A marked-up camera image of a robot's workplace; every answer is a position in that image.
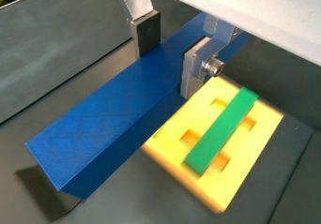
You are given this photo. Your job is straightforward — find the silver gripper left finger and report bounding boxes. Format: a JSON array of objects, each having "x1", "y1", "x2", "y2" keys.
[{"x1": 120, "y1": 0, "x2": 161, "y2": 57}]

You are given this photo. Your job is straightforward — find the blue long bar block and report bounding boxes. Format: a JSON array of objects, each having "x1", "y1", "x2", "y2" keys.
[{"x1": 25, "y1": 11, "x2": 252, "y2": 201}]

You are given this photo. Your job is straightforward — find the yellow slotted board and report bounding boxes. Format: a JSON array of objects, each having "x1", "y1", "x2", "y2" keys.
[{"x1": 142, "y1": 77, "x2": 284, "y2": 213}]

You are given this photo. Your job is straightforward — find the green long bar block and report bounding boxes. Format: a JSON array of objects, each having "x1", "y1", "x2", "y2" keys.
[{"x1": 184, "y1": 88, "x2": 259, "y2": 176}]

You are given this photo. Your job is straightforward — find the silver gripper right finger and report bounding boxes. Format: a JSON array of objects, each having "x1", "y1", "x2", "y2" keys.
[{"x1": 181, "y1": 14, "x2": 241, "y2": 98}]

